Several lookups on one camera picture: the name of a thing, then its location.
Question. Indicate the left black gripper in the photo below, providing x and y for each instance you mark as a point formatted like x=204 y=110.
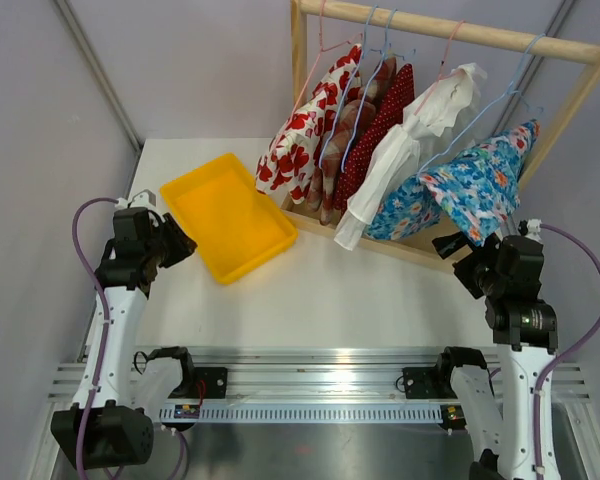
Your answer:
x=183 y=244

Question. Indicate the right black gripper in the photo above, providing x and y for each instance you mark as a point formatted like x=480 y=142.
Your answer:
x=491 y=245

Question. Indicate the blue floral skirt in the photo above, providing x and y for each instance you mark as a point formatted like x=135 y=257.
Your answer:
x=478 y=190

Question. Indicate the white ruffled skirt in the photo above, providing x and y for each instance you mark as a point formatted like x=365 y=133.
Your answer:
x=409 y=144

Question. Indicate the white red poppy skirt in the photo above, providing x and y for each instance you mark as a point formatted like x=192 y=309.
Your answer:
x=294 y=152

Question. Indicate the red white polka-dot skirt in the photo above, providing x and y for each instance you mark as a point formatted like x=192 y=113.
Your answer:
x=399 y=95

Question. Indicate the red beige plaid skirt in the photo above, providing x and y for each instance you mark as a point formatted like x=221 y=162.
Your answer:
x=323 y=183

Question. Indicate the blue wire hanger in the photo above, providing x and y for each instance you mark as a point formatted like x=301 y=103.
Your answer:
x=511 y=89

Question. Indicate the blue wire hanger polka-dot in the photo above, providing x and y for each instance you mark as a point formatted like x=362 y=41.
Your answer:
x=385 y=52

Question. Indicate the pink wire hanger white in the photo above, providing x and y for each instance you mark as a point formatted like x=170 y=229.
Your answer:
x=440 y=75

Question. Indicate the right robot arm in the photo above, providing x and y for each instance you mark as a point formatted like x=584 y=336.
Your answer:
x=511 y=435

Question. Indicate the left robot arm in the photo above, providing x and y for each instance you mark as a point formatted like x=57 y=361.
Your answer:
x=111 y=420

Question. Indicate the yellow plastic tray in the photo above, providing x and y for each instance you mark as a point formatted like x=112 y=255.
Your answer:
x=236 y=228

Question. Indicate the wooden clothes rack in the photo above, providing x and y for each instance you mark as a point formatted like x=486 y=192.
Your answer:
x=417 y=249

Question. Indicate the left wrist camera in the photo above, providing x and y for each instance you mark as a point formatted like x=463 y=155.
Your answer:
x=144 y=199

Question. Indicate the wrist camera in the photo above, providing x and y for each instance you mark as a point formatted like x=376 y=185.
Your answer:
x=144 y=199
x=531 y=229

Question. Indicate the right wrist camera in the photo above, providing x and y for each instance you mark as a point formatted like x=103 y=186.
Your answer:
x=531 y=229

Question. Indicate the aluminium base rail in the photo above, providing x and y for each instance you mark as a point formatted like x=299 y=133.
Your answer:
x=311 y=386

